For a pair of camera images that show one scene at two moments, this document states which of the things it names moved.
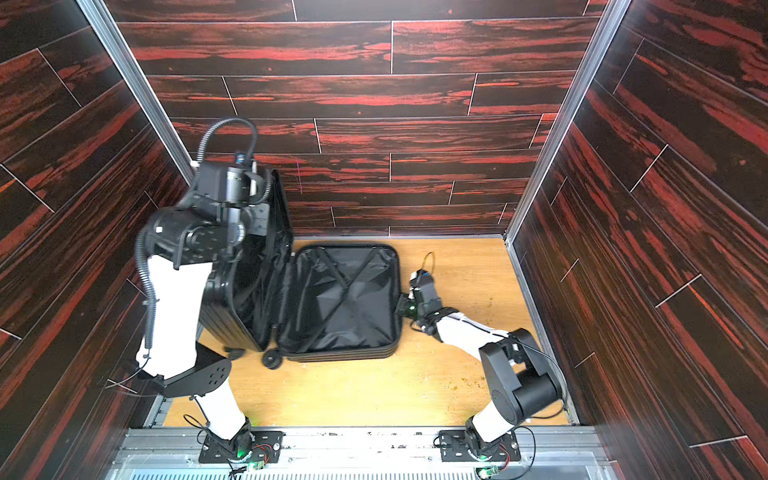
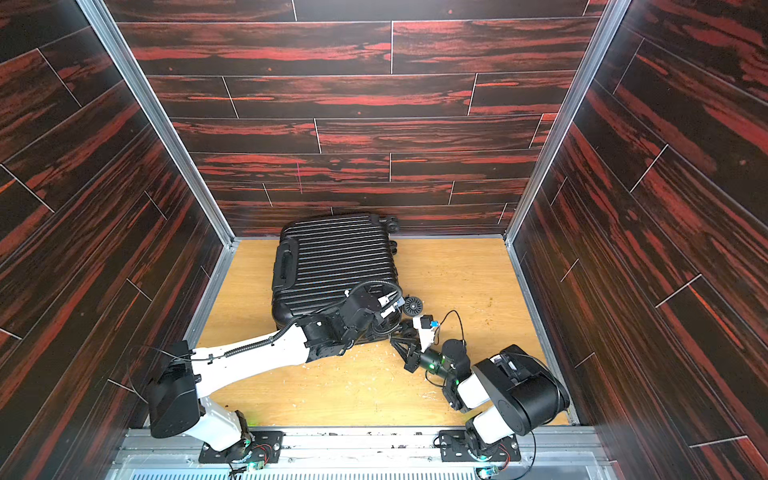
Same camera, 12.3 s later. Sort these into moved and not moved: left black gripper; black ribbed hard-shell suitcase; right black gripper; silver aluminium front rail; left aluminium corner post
Moved: left black gripper; black ribbed hard-shell suitcase; right black gripper
Not moved: left aluminium corner post; silver aluminium front rail
